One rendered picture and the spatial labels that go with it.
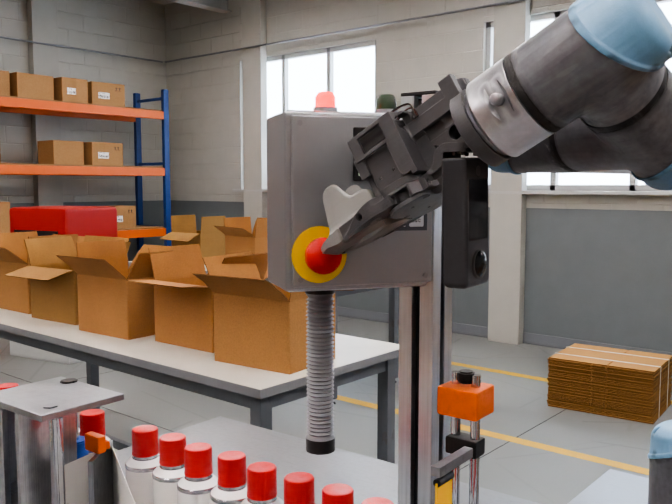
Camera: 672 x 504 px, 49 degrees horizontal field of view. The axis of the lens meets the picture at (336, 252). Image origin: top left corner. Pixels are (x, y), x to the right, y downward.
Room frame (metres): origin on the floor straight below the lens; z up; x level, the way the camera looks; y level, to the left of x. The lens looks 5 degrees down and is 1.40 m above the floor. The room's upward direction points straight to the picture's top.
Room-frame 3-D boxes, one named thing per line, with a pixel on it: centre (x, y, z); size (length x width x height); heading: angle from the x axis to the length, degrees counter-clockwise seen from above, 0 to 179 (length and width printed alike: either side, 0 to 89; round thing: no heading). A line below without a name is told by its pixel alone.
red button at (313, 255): (0.76, 0.01, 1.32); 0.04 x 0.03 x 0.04; 107
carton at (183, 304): (2.88, 0.49, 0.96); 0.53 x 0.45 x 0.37; 142
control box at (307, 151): (0.83, -0.02, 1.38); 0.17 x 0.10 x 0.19; 107
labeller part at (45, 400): (0.88, 0.35, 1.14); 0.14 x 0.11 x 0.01; 52
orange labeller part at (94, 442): (0.88, 0.29, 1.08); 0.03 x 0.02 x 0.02; 52
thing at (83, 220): (6.08, 2.24, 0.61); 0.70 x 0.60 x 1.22; 61
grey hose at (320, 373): (0.88, 0.02, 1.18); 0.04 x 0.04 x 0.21
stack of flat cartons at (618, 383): (4.61, -1.75, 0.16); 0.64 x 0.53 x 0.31; 54
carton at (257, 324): (2.59, 0.22, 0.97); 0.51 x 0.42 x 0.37; 145
